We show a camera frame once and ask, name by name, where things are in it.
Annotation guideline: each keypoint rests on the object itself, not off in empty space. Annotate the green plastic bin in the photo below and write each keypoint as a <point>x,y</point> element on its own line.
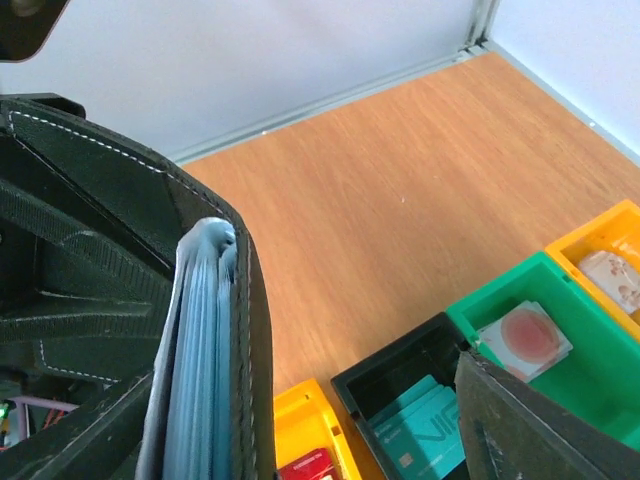
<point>599,380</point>

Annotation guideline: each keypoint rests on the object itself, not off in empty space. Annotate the yellow plastic bin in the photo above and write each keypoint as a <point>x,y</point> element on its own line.
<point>617,231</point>
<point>303,421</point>

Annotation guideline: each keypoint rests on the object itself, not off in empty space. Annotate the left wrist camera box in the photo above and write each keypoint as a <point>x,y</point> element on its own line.
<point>26,25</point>

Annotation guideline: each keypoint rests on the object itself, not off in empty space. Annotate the teal cards in bin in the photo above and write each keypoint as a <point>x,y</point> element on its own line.
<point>419,431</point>

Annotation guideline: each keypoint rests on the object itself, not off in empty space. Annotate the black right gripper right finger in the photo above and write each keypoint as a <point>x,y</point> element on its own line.
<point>511,431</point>

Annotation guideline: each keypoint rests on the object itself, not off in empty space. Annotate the near yellow plastic bin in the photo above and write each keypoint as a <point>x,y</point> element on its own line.
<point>303,421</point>

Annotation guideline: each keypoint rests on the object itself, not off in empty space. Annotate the red card in bin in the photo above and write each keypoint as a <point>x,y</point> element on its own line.
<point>315,465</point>

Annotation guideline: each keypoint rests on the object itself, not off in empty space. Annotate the white red-circle cards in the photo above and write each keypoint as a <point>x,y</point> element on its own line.
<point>526,341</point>

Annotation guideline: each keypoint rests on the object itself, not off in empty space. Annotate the beige patterned cards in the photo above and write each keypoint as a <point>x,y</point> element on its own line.
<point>615,276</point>

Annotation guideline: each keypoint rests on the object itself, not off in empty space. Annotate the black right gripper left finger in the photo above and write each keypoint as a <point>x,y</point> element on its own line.
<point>92,442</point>

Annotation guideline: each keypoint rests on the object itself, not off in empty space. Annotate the black plastic bin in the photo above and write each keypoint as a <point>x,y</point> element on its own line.
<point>366,388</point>

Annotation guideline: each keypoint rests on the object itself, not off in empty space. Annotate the far yellow plastic bin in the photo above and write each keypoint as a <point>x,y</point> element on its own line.
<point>617,231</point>

